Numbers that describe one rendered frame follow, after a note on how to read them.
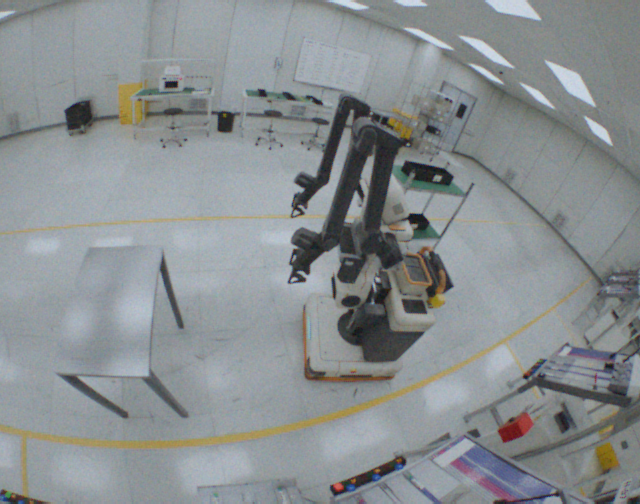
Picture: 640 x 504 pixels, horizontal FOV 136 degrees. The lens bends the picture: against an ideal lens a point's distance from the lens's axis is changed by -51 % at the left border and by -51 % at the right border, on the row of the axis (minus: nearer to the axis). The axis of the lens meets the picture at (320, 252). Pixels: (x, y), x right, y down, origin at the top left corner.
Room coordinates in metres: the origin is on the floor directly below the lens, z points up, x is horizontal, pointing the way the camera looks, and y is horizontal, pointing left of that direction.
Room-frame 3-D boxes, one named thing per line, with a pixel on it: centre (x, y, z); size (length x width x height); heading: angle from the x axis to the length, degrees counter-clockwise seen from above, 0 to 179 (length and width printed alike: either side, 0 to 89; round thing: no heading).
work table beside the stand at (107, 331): (0.35, 0.81, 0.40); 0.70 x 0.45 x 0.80; 29
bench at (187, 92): (4.02, 3.38, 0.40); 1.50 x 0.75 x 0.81; 121
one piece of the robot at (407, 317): (1.08, -0.50, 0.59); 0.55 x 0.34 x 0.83; 15
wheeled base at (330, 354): (1.06, -0.41, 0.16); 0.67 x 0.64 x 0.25; 105
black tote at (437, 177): (2.50, -0.78, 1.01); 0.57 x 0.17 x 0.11; 121
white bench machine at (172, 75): (4.01, 3.43, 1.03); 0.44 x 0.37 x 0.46; 126
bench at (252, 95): (5.14, 1.49, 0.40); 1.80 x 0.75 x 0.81; 121
